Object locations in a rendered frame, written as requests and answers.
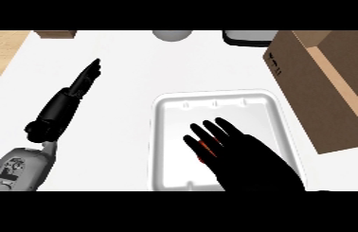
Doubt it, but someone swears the grey round object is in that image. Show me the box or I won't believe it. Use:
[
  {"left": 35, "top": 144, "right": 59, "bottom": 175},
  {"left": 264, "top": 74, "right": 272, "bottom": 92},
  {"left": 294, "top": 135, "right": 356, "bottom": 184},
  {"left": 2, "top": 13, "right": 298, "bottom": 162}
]
[{"left": 152, "top": 30, "right": 192, "bottom": 43}]

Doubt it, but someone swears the brown cardboard box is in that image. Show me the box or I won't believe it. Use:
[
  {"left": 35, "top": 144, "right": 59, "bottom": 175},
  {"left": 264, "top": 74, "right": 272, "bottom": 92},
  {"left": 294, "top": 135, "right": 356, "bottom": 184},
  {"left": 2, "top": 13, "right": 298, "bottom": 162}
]
[{"left": 261, "top": 30, "right": 358, "bottom": 155}]

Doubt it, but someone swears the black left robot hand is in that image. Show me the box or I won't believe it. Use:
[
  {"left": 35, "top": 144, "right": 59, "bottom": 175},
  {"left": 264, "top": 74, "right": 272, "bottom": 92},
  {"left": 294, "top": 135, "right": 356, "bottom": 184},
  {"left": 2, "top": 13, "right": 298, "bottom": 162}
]
[{"left": 23, "top": 58, "right": 102, "bottom": 145}]

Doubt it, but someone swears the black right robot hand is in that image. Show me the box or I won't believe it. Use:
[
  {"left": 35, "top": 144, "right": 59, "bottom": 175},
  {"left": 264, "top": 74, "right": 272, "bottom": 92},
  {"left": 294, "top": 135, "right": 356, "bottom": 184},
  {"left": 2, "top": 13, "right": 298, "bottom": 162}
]
[{"left": 181, "top": 116, "right": 307, "bottom": 192}]

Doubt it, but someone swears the small brown wooden block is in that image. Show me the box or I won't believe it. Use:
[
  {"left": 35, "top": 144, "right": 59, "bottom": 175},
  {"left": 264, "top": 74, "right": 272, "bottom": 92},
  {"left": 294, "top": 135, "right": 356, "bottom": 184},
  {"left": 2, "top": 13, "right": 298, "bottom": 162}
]
[{"left": 35, "top": 30, "right": 78, "bottom": 40}]

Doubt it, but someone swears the white foam tray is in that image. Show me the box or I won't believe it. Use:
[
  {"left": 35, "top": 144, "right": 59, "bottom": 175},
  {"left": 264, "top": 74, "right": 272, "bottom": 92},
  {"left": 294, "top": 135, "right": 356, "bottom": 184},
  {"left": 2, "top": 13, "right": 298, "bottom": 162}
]
[{"left": 146, "top": 89, "right": 307, "bottom": 192}]

